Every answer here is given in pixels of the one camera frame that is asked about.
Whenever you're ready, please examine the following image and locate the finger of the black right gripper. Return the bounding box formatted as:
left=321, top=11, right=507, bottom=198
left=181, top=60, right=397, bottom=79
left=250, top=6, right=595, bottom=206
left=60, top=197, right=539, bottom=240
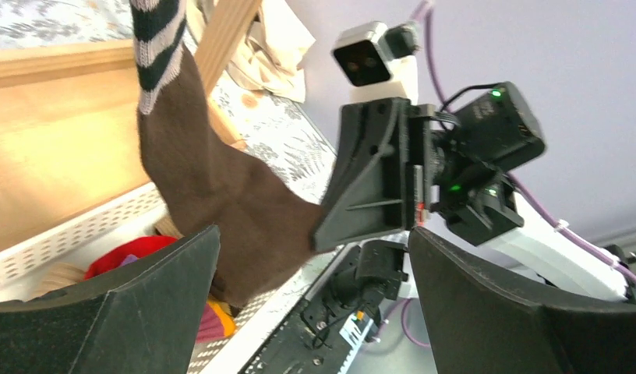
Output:
left=313, top=97, right=411, bottom=252

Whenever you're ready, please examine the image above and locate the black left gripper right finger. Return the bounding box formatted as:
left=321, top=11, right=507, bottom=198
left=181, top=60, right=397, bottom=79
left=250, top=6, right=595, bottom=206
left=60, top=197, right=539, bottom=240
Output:
left=408, top=228, right=636, bottom=373

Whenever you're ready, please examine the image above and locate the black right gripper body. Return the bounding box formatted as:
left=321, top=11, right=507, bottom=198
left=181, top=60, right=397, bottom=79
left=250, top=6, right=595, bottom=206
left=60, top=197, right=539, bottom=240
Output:
left=404, top=104, right=459, bottom=228

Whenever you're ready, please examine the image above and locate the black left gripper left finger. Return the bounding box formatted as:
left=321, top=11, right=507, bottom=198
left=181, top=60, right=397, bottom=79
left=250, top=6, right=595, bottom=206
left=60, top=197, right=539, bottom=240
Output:
left=0, top=227, right=220, bottom=373

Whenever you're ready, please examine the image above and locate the red santa bear sock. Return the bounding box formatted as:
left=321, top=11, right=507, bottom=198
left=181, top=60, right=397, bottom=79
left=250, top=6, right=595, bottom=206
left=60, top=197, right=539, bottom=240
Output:
left=83, top=235, right=177, bottom=280

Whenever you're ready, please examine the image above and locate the dark brown sock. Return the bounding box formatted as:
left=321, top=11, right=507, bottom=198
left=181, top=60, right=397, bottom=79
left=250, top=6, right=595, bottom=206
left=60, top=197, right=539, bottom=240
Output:
left=130, top=1, right=323, bottom=308

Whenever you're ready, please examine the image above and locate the purple orange striped sock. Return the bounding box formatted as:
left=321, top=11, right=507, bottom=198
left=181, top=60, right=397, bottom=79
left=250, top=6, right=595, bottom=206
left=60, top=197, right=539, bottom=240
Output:
left=196, top=299, right=237, bottom=344

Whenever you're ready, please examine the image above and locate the tan brown sock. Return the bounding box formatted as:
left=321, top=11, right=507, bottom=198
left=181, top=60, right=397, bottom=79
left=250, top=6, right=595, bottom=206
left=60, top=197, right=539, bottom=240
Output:
left=30, top=217, right=182, bottom=299

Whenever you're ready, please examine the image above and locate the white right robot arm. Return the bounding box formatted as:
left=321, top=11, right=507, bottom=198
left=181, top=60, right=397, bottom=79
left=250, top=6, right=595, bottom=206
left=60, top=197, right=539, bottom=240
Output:
left=313, top=82, right=636, bottom=302

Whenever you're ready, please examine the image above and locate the wooden hanger stand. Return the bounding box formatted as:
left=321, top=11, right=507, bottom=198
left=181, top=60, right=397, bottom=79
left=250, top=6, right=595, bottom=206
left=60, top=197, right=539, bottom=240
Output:
left=0, top=0, right=262, bottom=258

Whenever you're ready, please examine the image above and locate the floral patterned table mat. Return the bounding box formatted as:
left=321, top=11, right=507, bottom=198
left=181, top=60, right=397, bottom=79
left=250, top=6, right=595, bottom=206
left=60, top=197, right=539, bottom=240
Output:
left=0, top=1, right=334, bottom=201

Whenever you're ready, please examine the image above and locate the white plastic basket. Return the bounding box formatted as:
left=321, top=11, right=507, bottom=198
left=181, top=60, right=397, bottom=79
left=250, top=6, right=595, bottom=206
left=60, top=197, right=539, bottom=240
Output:
left=0, top=184, right=334, bottom=373

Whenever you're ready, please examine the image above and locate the beige crumpled cloth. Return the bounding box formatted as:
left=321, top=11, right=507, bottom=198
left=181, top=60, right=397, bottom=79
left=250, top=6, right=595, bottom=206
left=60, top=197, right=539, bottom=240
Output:
left=186, top=1, right=315, bottom=103

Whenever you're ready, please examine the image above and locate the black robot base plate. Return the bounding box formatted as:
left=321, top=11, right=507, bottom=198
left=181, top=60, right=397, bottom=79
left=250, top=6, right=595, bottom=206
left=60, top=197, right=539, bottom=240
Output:
left=241, top=239, right=409, bottom=374

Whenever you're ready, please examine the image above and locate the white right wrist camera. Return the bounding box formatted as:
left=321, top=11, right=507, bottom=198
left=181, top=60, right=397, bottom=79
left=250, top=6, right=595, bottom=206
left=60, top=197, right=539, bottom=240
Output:
left=332, top=21, right=419, bottom=104

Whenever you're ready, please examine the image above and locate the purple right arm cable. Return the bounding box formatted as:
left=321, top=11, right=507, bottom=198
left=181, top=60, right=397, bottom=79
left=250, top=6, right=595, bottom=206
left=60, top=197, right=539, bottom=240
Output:
left=411, top=0, right=636, bottom=293

